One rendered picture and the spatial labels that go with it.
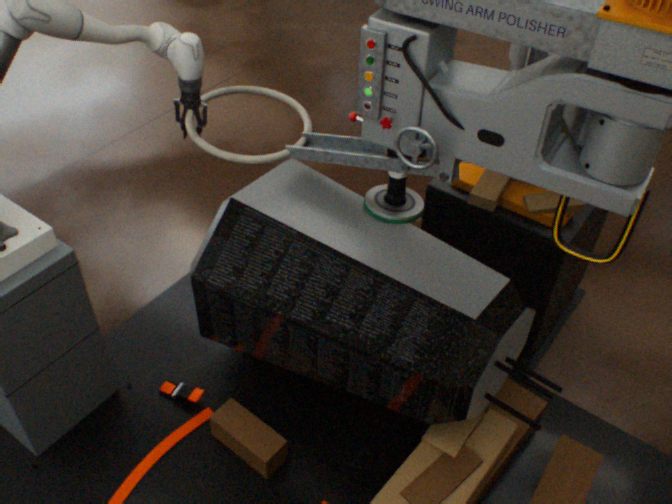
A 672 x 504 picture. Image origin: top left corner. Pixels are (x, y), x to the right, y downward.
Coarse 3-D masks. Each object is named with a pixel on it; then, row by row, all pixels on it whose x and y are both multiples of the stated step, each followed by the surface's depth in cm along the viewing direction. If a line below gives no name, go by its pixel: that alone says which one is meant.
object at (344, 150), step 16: (320, 144) 253; (336, 144) 248; (352, 144) 244; (368, 144) 240; (320, 160) 242; (336, 160) 238; (352, 160) 233; (368, 160) 229; (384, 160) 225; (400, 160) 222; (432, 176) 218
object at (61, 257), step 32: (64, 256) 224; (0, 288) 211; (32, 288) 218; (64, 288) 229; (0, 320) 212; (32, 320) 223; (64, 320) 236; (96, 320) 250; (0, 352) 218; (32, 352) 230; (64, 352) 242; (96, 352) 257; (0, 384) 224; (32, 384) 236; (64, 384) 250; (96, 384) 265; (0, 416) 255; (32, 416) 243; (64, 416) 257; (32, 448) 251
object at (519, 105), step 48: (432, 96) 193; (480, 96) 189; (528, 96) 180; (576, 96) 173; (624, 96) 166; (480, 144) 197; (528, 144) 188; (576, 144) 198; (576, 192) 188; (624, 192) 182
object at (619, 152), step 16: (592, 128) 180; (608, 128) 174; (624, 128) 171; (640, 128) 170; (592, 144) 181; (608, 144) 176; (624, 144) 174; (640, 144) 173; (656, 144) 174; (592, 160) 182; (608, 160) 178; (624, 160) 176; (640, 160) 176; (592, 176) 186; (608, 176) 181; (624, 176) 180; (640, 176) 180
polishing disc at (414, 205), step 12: (372, 192) 244; (384, 192) 245; (408, 192) 246; (372, 204) 238; (384, 204) 238; (408, 204) 240; (420, 204) 240; (384, 216) 234; (396, 216) 233; (408, 216) 234
